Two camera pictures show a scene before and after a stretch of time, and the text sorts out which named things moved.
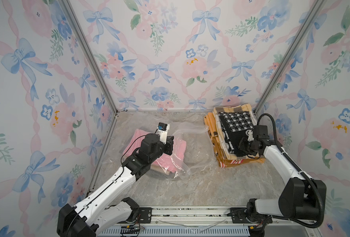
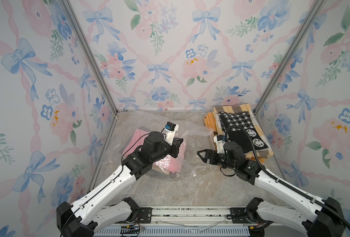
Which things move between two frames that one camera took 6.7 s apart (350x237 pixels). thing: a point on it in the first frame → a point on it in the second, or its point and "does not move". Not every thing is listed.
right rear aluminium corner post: [274, 82] does not move
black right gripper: [241, 145] → [213, 152]
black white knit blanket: [235, 126] does not move
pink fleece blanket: [172, 162] does not move
